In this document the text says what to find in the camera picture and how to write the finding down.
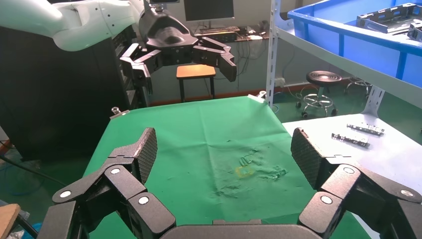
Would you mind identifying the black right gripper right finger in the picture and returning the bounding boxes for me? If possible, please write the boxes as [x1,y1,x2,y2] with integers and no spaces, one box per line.
[291,127,422,239]

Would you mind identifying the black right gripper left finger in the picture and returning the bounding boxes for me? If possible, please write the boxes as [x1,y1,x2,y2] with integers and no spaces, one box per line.
[37,127,176,239]

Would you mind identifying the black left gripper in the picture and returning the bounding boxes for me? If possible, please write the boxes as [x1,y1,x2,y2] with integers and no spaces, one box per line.
[119,8,238,96]

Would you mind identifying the silver sheet metal bracket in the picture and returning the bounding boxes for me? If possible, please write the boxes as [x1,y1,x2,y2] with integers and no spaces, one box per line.
[356,2,422,34]
[407,22,422,43]

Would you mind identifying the wooden top stool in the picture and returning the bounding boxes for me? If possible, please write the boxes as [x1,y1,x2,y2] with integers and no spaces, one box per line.
[176,64,216,103]

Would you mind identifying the silver binder clip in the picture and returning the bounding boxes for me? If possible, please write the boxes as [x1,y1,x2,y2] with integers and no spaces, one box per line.
[248,91,267,104]
[109,106,130,120]

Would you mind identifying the black keyboard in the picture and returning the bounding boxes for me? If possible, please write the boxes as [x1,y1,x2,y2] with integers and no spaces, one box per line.
[199,26,241,36]

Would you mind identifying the green table cloth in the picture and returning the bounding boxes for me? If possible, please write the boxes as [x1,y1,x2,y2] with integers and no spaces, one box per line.
[82,96,372,239]

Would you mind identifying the black computer monitor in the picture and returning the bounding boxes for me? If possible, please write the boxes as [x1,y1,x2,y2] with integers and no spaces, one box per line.
[183,0,235,22]

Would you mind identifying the cluttered desk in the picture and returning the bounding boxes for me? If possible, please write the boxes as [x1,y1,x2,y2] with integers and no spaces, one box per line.
[194,20,270,43]

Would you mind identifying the chrome rolling stool base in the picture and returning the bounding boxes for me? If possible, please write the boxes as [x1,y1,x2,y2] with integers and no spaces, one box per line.
[343,77,372,99]

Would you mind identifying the white metal shelf rack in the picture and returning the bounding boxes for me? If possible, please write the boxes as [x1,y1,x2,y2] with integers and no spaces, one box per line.
[265,0,422,117]

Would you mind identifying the black cabinet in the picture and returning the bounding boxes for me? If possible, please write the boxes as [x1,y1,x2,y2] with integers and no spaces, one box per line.
[0,25,147,163]

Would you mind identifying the blue plastic bin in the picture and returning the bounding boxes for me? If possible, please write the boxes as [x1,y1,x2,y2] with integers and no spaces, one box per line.
[287,0,422,89]

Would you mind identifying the wooden board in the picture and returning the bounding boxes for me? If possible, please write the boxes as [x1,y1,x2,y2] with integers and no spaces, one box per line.
[0,204,21,239]

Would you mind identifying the silver metal rail strip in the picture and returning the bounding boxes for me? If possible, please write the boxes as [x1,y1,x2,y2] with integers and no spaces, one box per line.
[346,122,385,136]
[331,132,370,148]

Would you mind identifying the black floor cable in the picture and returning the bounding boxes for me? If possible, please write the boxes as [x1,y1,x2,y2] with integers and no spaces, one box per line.
[0,154,68,187]

